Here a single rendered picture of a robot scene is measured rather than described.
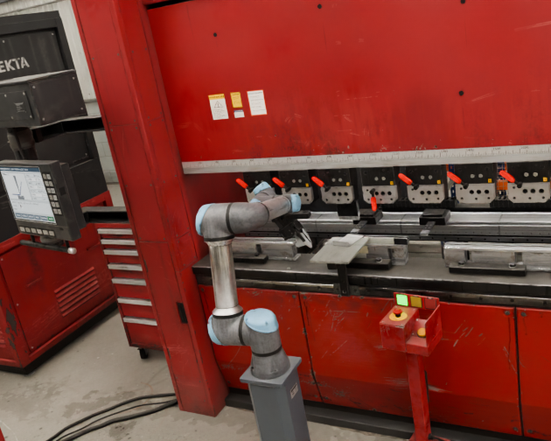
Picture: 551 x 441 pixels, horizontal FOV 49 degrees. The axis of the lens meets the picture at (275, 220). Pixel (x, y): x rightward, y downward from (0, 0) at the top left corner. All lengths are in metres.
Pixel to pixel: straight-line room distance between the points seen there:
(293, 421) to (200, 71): 1.60
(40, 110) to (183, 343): 1.41
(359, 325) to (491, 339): 0.58
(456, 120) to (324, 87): 0.56
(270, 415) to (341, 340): 0.70
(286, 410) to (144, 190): 1.30
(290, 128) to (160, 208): 0.77
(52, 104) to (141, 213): 0.71
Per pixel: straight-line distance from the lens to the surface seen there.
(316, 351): 3.07
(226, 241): 2.24
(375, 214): 3.02
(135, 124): 2.97
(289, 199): 2.53
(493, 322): 2.69
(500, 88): 2.46
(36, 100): 2.76
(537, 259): 2.67
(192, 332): 3.28
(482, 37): 2.44
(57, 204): 2.81
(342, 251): 2.70
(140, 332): 4.13
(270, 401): 2.37
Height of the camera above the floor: 2.04
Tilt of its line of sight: 19 degrees down
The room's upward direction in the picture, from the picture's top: 10 degrees counter-clockwise
